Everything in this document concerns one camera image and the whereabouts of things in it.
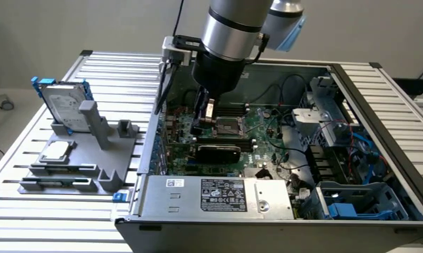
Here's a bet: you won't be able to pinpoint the black RAM slots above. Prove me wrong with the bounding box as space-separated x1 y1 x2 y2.
215 101 251 117
196 137 256 153

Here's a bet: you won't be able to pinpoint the grey parts rack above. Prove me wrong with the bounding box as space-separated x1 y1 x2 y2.
17 101 143 196

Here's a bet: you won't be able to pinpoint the black background stand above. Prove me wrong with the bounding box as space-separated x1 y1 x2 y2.
392 77 423 100

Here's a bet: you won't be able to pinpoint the CPU socket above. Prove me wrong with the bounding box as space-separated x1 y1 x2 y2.
211 115 249 139

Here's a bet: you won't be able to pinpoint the blue SATA wire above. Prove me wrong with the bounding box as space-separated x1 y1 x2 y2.
349 131 379 185

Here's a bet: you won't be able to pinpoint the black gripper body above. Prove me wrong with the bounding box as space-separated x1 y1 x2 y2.
191 51 248 100

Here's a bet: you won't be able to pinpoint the red thin wire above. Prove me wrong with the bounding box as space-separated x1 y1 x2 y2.
319 120 361 159

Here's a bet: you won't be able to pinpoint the black looped wire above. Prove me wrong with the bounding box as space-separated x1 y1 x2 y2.
248 74 305 106

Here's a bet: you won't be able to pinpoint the thin black camera cable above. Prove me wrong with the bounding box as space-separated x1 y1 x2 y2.
172 0 185 37

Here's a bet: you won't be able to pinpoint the silver chipset heatsink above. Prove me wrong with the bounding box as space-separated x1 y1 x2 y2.
243 168 279 180

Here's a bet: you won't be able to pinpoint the black flat hanging cable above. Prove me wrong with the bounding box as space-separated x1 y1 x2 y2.
153 60 180 115

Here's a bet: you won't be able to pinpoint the black arm connector cable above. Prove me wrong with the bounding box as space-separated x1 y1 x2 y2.
245 32 272 64

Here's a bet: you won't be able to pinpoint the hard drive in blue bracket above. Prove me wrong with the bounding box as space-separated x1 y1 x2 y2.
30 76 95 135

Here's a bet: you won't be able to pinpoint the open black PC case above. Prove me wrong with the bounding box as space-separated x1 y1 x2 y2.
113 58 423 253

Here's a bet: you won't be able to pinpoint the silver hard disk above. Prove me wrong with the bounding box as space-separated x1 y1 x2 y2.
41 83 92 132

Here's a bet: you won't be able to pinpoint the green motherboard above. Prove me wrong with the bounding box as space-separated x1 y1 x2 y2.
163 101 305 185

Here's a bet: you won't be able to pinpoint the blue drive latch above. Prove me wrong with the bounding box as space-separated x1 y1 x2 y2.
327 202 357 220

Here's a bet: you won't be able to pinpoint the silver CPU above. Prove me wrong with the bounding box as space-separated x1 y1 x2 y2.
42 141 73 160

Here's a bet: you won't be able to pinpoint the silver power supply unit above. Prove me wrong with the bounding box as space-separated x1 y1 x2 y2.
139 174 296 221

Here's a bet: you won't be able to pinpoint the blue grey drive cage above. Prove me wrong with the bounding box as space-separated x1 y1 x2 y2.
313 180 409 221

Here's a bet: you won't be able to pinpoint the grey metal disk bay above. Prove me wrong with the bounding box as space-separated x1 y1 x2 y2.
291 75 360 147

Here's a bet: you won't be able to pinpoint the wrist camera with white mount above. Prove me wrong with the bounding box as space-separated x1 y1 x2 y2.
161 35 203 66

